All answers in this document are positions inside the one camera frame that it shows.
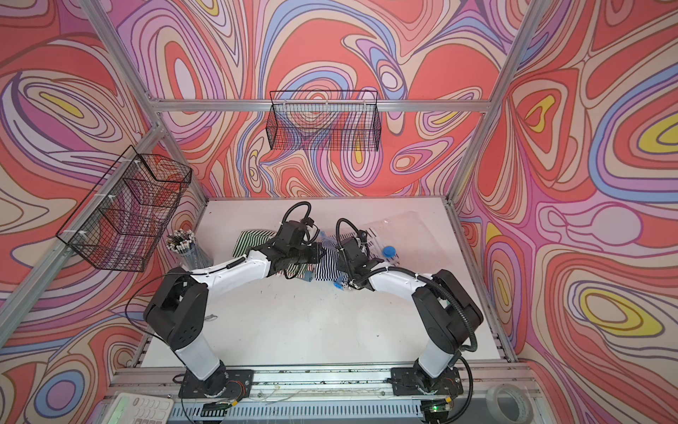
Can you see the black wire basket left wall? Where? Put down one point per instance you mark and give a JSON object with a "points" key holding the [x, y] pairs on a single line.
{"points": [[123, 218]]}

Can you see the clear vacuum bag blue zip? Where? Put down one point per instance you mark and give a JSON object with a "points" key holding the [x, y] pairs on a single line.
{"points": [[404, 241]]}

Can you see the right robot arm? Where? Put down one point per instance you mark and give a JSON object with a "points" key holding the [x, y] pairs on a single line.
{"points": [[449, 315]]}

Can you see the white calculator keypad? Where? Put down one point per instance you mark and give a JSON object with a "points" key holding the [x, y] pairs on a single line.
{"points": [[133, 408]]}

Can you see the green white striped tank top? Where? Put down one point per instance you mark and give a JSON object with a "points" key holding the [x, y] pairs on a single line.
{"points": [[253, 240]]}

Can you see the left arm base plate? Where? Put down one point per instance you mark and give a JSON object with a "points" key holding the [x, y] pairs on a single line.
{"points": [[224, 384]]}

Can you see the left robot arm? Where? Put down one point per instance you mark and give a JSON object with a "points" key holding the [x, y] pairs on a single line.
{"points": [[178, 309]]}

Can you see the cup of pens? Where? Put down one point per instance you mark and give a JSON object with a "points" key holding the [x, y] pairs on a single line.
{"points": [[183, 243]]}

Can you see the clear tape roll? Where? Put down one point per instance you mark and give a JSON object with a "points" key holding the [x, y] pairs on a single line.
{"points": [[507, 403]]}

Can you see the black wire basket back wall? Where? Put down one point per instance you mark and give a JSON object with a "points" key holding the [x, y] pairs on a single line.
{"points": [[326, 120]]}

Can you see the black wire basket wall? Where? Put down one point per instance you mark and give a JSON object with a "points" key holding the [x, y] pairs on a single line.
{"points": [[123, 218], [326, 120]]}

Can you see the aluminium front rail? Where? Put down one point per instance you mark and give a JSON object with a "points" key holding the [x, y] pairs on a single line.
{"points": [[316, 382]]}

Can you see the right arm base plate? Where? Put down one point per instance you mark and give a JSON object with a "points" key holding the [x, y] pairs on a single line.
{"points": [[408, 381]]}

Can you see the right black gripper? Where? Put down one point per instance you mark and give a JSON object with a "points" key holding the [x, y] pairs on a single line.
{"points": [[342, 265]]}

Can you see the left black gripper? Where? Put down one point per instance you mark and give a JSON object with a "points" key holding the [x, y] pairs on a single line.
{"points": [[316, 255]]}

